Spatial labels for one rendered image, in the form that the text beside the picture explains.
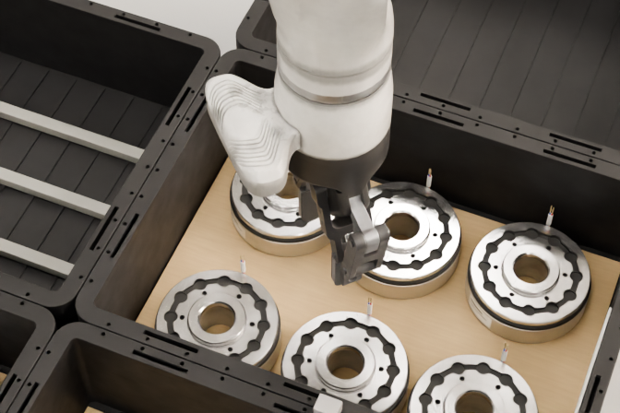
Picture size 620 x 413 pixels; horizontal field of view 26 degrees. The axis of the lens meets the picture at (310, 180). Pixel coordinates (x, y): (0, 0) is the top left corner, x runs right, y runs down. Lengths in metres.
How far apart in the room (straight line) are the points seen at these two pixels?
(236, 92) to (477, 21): 0.55
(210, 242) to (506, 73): 0.34
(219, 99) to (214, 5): 0.70
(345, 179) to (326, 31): 0.14
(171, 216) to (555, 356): 0.34
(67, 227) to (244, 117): 0.41
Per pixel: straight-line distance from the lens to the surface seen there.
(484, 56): 1.33
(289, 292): 1.16
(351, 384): 1.07
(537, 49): 1.34
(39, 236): 1.21
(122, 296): 1.10
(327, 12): 0.73
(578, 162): 1.15
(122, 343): 1.03
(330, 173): 0.85
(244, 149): 0.82
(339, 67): 0.78
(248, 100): 0.85
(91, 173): 1.25
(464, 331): 1.15
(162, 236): 1.15
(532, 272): 1.17
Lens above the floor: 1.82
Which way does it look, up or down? 54 degrees down
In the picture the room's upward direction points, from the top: straight up
